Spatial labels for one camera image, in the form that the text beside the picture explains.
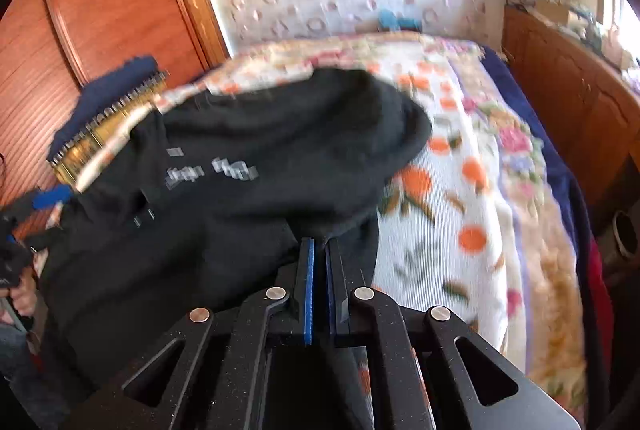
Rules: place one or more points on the dark blue bedsheet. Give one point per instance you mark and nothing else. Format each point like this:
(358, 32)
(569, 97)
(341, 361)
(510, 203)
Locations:
(565, 170)

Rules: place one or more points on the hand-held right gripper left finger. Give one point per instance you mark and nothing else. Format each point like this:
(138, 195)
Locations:
(309, 295)

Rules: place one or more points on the person's left forearm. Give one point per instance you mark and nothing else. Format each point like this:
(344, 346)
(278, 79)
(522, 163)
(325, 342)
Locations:
(20, 375)

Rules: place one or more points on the blue box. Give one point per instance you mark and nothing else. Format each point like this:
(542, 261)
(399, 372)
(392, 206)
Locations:
(397, 20)

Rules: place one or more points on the cabinet top clutter pile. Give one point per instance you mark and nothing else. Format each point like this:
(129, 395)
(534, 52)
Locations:
(600, 35)

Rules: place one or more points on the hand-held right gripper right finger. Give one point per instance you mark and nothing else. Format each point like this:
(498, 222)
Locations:
(330, 295)

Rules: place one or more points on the person's left hand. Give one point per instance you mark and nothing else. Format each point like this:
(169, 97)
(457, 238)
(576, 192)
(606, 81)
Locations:
(24, 302)

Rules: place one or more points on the bright window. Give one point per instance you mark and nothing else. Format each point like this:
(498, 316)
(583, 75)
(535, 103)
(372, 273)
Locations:
(617, 0)

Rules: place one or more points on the cardboard box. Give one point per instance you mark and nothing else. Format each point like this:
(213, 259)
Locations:
(552, 10)

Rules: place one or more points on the wooden cabinet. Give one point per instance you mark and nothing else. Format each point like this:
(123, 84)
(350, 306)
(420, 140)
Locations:
(565, 75)

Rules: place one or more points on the black round object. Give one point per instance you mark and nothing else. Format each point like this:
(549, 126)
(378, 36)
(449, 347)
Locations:
(625, 235)

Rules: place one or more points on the floral orange-print blanket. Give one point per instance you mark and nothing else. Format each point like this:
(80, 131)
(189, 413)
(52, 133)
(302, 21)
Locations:
(450, 190)

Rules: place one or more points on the red cloth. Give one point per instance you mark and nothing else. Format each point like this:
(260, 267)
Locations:
(600, 300)

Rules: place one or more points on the black garment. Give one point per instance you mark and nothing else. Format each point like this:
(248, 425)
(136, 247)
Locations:
(225, 210)

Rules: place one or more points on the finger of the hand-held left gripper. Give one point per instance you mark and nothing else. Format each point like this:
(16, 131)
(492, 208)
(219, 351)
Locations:
(50, 198)

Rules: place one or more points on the dark blue gold-trimmed cloth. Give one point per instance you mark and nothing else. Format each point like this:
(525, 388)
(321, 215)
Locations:
(110, 85)

